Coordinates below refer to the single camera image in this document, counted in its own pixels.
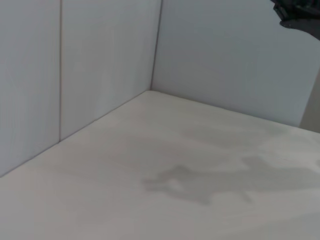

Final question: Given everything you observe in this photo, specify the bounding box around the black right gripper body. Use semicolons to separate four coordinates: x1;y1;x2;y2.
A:
271;0;320;41

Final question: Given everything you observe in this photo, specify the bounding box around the white backdrop panel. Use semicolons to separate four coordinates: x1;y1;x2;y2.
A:
149;0;320;129
58;0;163;144
0;0;63;178

